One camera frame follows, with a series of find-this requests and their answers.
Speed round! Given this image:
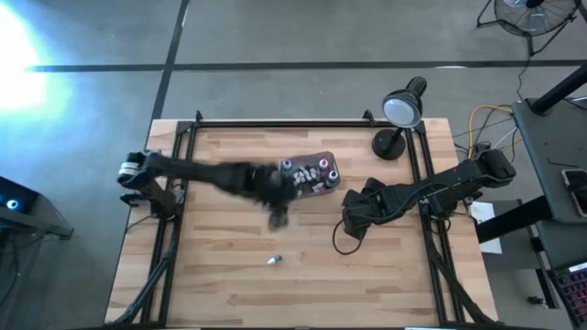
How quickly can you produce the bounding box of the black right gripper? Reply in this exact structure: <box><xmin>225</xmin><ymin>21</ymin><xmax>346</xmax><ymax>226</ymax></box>
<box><xmin>342</xmin><ymin>178</ymin><xmax>393</xmax><ymax>241</ymax></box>

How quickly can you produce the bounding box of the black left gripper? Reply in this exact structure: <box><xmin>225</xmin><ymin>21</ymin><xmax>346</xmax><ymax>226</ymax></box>
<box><xmin>250</xmin><ymin>161</ymin><xmax>300</xmax><ymax>232</ymax></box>

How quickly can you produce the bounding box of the black desk lamp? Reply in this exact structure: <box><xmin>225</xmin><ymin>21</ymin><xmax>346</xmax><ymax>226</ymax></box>
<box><xmin>371</xmin><ymin>75</ymin><xmax>428</xmax><ymax>161</ymax></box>

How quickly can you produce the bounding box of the white paper sheet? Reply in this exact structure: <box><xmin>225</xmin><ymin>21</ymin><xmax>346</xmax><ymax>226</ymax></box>
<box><xmin>470</xmin><ymin>200</ymin><xmax>504</xmax><ymax>256</ymax></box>

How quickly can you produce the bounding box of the black side table leg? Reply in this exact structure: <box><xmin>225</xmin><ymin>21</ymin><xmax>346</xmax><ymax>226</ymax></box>
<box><xmin>475</xmin><ymin>195</ymin><xmax>554</xmax><ymax>245</ymax></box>

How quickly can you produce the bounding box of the grey side table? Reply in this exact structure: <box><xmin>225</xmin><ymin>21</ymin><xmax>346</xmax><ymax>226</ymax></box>
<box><xmin>511</xmin><ymin>96</ymin><xmax>587</xmax><ymax>226</ymax></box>

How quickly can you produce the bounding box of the black smartphone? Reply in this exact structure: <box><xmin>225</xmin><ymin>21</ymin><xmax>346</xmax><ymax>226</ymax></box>
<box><xmin>560</xmin><ymin>168</ymin><xmax>587</xmax><ymax>219</ymax></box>

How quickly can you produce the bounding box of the black slanted pole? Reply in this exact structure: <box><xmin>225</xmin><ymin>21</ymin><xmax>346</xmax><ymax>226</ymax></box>
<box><xmin>530</xmin><ymin>63</ymin><xmax>587</xmax><ymax>116</ymax></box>

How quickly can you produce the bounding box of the black keyboard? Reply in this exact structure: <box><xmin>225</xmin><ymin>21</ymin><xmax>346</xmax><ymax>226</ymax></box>
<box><xmin>547</xmin><ymin>260</ymin><xmax>587</xmax><ymax>329</ymax></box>

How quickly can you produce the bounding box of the black device with blue light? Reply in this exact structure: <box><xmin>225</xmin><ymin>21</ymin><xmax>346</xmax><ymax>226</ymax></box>
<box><xmin>0</xmin><ymin>175</ymin><xmax>75</xmax><ymax>265</ymax></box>

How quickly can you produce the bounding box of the black floor fan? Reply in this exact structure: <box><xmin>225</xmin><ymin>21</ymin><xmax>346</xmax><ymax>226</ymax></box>
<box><xmin>475</xmin><ymin>0</ymin><xmax>582</xmax><ymax>57</ymax></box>

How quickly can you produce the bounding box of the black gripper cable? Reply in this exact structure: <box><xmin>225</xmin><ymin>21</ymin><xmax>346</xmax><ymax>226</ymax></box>
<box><xmin>331</xmin><ymin>217</ymin><xmax>368</xmax><ymax>257</ymax></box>

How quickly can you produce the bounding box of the black aluminium table frame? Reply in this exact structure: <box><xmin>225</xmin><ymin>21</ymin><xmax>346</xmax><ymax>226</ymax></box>
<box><xmin>107</xmin><ymin>109</ymin><xmax>499</xmax><ymax>329</ymax></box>

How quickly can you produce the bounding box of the black cable bundle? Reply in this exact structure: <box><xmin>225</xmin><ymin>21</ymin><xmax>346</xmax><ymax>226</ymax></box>
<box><xmin>114</xmin><ymin>237</ymin><xmax>180</xmax><ymax>325</ymax></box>
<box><xmin>428</xmin><ymin>247</ymin><xmax>487</xmax><ymax>325</ymax></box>

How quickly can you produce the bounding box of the yellow cable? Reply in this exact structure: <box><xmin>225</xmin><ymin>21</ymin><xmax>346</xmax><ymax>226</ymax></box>
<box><xmin>467</xmin><ymin>104</ymin><xmax>522</xmax><ymax>157</ymax></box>

